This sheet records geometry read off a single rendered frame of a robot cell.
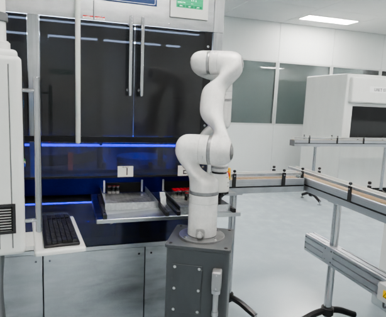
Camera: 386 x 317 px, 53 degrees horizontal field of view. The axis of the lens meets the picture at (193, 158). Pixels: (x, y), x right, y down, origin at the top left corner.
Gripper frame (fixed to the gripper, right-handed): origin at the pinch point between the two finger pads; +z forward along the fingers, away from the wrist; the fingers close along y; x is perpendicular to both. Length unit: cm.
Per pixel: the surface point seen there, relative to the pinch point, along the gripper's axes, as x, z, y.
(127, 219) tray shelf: 4.8, 4.5, 45.3
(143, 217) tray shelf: 4.5, 4.2, 38.1
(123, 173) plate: -35, -9, 42
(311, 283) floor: -73, 94, -115
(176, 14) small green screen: -35, -94, 15
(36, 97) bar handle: 17, -49, 82
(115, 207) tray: -9.2, 2.8, 49.1
